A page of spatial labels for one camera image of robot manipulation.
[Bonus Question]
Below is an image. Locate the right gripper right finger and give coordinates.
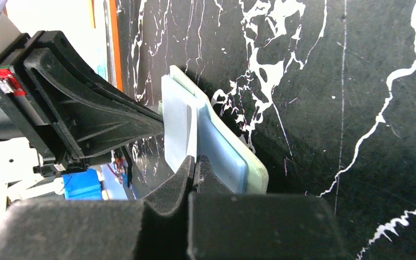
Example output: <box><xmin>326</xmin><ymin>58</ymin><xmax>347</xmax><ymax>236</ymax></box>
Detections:
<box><xmin>188</xmin><ymin>155</ymin><xmax>347</xmax><ymax>259</ymax></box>

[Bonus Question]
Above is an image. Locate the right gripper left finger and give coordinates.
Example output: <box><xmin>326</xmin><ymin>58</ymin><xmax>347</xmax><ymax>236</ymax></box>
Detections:
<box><xmin>0</xmin><ymin>156</ymin><xmax>195</xmax><ymax>259</ymax></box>

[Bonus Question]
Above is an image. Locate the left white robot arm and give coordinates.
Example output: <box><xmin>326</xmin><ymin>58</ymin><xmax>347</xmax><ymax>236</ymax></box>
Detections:
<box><xmin>0</xmin><ymin>31</ymin><xmax>163</xmax><ymax>196</ymax></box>

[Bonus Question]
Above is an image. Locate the mint green card holder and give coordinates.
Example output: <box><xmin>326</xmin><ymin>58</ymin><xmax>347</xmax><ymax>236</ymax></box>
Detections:
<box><xmin>161</xmin><ymin>65</ymin><xmax>269</xmax><ymax>194</ymax></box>

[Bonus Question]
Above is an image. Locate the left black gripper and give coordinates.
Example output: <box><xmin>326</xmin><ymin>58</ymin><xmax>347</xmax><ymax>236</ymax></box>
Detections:
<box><xmin>0</xmin><ymin>31</ymin><xmax>164</xmax><ymax>174</ymax></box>

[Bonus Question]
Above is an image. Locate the orange acrylic file rack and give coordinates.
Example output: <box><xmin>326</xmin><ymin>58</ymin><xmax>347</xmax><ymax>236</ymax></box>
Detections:
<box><xmin>87</xmin><ymin>0</ymin><xmax>124</xmax><ymax>92</ymax></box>

